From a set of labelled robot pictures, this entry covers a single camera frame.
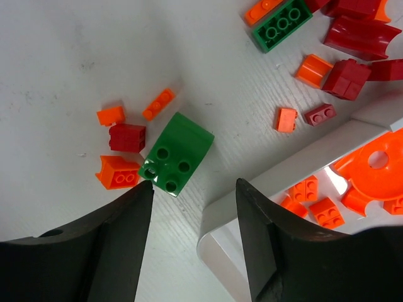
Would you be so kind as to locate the orange lego brick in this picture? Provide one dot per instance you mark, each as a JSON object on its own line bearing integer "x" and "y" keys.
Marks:
{"x": 117, "y": 173}

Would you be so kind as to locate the red lego pile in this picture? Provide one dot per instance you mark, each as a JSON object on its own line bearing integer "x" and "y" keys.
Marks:
{"x": 362, "y": 30}

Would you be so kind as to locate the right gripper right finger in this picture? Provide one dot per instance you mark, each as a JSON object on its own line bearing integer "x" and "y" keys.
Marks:
{"x": 291, "y": 259}

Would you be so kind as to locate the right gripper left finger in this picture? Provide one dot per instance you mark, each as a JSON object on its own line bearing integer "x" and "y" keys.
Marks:
{"x": 97, "y": 257}

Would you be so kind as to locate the small orange lego stud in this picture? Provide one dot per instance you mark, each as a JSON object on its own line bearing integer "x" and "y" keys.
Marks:
{"x": 157, "y": 105}

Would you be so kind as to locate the green square lego plate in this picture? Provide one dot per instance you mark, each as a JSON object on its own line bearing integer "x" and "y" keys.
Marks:
{"x": 177, "y": 153}

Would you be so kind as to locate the white three-compartment tray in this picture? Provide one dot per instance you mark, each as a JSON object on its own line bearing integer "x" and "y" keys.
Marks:
{"x": 220, "y": 243}

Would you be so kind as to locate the orange lego pile in tray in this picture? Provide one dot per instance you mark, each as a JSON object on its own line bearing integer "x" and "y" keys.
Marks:
{"x": 304, "y": 197}

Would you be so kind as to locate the green three-stud lego plate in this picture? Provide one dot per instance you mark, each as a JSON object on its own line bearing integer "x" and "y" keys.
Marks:
{"x": 280, "y": 25}

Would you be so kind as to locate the orange dome lego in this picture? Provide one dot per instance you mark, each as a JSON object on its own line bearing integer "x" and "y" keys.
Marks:
{"x": 374, "y": 172}

